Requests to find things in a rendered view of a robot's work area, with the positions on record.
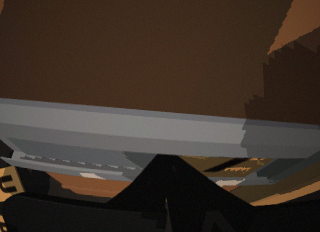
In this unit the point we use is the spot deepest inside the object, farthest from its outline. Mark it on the brown board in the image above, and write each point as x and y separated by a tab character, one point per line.
92	90

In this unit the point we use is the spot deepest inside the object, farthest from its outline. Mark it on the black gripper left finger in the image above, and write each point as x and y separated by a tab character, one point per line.
139	208

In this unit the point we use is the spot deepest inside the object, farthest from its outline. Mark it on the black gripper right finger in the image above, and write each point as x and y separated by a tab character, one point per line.
197	204

